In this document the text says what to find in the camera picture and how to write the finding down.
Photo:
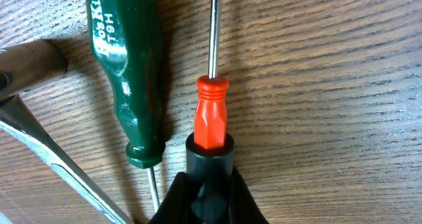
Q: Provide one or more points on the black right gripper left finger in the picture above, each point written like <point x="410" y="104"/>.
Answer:
<point x="174" y="208"/>

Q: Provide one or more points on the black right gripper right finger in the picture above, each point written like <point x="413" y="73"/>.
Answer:
<point x="242" y="206"/>

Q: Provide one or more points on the black red handle screwdriver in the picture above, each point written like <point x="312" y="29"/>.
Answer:
<point x="209" y="159"/>

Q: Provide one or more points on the green handle screwdriver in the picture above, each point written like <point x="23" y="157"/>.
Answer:
<point x="126" y="39"/>

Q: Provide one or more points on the silver open-end wrench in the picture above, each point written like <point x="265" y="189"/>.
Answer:
<point x="28" y="66"/>

